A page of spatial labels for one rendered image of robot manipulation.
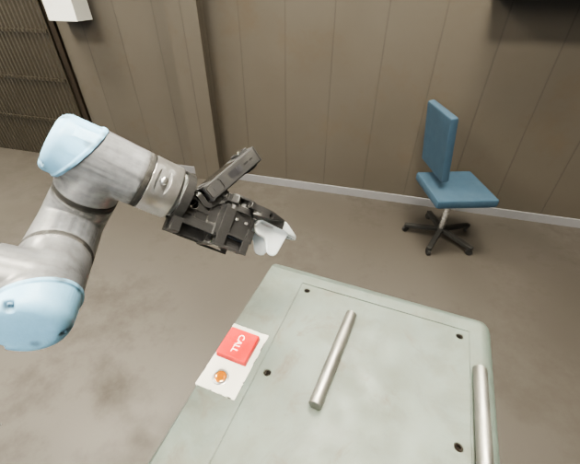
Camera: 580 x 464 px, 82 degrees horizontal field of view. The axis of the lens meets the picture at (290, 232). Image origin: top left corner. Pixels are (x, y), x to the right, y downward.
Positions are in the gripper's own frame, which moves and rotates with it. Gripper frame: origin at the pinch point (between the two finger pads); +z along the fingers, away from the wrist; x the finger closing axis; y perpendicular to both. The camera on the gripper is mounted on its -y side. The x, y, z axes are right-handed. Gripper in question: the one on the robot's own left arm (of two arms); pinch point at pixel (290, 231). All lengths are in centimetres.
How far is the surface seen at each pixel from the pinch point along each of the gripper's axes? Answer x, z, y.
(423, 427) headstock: 16.3, 23.0, 23.8
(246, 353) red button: -7.3, 3.2, 21.9
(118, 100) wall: -345, -27, -148
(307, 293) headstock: -10.6, 16.1, 7.8
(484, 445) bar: 23.7, 26.5, 23.0
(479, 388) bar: 20.1, 30.6, 15.9
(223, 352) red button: -9.8, 0.1, 22.9
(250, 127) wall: -242, 82, -149
